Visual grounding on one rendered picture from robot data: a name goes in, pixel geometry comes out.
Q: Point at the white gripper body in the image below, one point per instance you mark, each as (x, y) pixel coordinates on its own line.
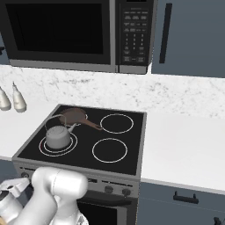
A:
(16, 185)

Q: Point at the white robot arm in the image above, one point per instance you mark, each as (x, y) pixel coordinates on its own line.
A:
(55, 190)

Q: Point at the black stove knob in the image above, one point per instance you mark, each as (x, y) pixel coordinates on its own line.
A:
(126, 192)
(24, 175)
(108, 189)

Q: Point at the grey metal kettle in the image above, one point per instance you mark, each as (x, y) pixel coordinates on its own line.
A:
(58, 137)

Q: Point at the black and steel stove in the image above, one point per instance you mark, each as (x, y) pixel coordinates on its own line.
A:
(85, 140)

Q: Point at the blue-grey base cabinet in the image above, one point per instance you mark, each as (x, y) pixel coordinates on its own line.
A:
(6, 170)

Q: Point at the pale grey bottle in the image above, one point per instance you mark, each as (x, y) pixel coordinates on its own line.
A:
(19, 102)
(3, 101)

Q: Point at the brown frying pan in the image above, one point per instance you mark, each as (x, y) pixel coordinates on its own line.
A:
(75, 115)

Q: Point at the black oven door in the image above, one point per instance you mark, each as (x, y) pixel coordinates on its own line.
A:
(102, 215)

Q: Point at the blue-grey drawer front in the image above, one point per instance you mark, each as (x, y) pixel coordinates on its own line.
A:
(164, 211)

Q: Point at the black and silver microwave oven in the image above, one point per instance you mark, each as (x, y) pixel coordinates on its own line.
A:
(58, 29)

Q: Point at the blue-grey wall cupboard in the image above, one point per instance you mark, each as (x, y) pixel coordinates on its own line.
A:
(3, 60)

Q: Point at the blue-grey wall cupboard door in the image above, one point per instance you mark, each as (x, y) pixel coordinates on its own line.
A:
(199, 38)

